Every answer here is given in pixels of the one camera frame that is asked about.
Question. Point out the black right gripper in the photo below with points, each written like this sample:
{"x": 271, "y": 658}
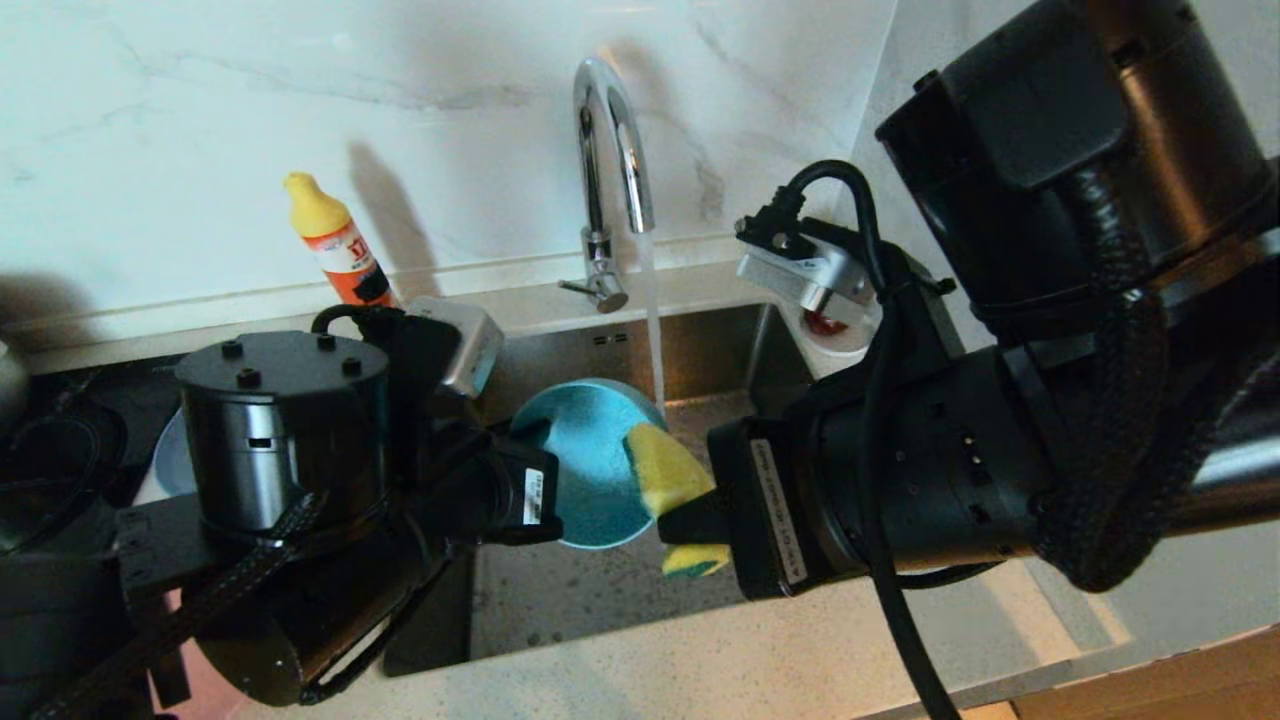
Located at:
{"x": 950, "y": 470}

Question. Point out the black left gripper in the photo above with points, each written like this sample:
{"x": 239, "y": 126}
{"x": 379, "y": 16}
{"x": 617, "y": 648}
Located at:
{"x": 490, "y": 495}

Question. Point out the yellow fish-shaped sponge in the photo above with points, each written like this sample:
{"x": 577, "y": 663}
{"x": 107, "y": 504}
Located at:
{"x": 665, "y": 470}

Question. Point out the teal ceramic bowl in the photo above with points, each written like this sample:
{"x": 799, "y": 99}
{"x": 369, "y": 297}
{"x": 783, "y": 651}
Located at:
{"x": 590, "y": 470}

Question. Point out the yellow orange dish soap bottle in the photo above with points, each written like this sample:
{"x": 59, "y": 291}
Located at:
{"x": 330, "y": 240}

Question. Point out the chrome faucet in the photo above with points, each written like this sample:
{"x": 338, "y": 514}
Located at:
{"x": 600, "y": 150}

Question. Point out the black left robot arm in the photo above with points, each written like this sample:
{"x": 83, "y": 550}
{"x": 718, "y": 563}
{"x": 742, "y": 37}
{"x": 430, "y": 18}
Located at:
{"x": 280, "y": 440}

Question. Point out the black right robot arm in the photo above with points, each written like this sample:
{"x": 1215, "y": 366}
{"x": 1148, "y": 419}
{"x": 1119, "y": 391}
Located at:
{"x": 1080, "y": 150}

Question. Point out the stainless steel sink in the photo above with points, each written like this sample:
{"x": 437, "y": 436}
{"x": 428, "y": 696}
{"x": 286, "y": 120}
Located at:
{"x": 580, "y": 610}

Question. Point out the running water stream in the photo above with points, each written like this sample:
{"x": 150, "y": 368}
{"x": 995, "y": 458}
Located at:
{"x": 653, "y": 320}

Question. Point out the small white dish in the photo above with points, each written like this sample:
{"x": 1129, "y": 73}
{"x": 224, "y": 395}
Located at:
{"x": 840, "y": 345}

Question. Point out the dark red apple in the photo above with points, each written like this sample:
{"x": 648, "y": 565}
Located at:
{"x": 825, "y": 322}

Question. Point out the blue plastic plate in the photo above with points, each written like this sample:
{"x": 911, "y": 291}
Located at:
{"x": 170, "y": 450}

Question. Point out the black induction cooktop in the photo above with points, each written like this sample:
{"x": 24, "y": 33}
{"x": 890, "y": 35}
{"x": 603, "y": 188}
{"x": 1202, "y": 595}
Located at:
{"x": 60, "y": 440}

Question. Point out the wooden cabinet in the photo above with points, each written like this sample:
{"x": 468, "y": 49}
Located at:
{"x": 1180, "y": 690}

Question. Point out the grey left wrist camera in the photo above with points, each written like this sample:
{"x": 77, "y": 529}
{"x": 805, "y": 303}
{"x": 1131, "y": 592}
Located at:
{"x": 460, "y": 340}

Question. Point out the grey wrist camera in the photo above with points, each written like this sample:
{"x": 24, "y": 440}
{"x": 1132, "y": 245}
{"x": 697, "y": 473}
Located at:
{"x": 800, "y": 275}
{"x": 460, "y": 340}

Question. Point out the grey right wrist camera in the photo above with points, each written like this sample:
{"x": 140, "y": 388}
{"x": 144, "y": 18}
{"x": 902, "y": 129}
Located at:
{"x": 800, "y": 275}

